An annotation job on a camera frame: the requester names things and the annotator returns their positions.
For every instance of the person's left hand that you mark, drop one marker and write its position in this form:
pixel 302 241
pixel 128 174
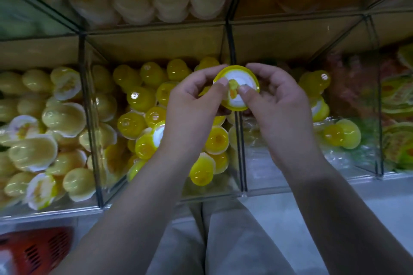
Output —
pixel 187 117

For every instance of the person's right hand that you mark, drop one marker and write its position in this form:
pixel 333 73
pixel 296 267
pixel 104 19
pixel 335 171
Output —
pixel 284 117

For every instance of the pile of yellow jelly cups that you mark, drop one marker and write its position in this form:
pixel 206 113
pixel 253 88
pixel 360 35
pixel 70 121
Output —
pixel 139 101

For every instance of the single yellow jelly cup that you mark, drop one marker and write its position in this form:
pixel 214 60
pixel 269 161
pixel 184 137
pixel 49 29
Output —
pixel 237 84

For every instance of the pile of pastel jelly cups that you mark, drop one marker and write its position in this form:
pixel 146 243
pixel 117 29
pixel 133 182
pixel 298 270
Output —
pixel 342 135

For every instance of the pile of pale yellow jelly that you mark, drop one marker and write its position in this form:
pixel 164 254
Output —
pixel 39 155

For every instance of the pile of green jelly cups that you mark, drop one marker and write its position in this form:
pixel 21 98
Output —
pixel 26 20

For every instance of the person's right forearm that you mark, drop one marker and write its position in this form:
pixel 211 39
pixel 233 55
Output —
pixel 355 220

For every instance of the person's left forearm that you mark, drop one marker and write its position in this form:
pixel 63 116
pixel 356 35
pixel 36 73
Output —
pixel 122 220

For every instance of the light grey shorts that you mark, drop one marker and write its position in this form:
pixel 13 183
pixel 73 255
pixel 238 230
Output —
pixel 245 246

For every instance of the dark red object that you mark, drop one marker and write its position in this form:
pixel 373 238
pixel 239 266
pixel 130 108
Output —
pixel 35 252

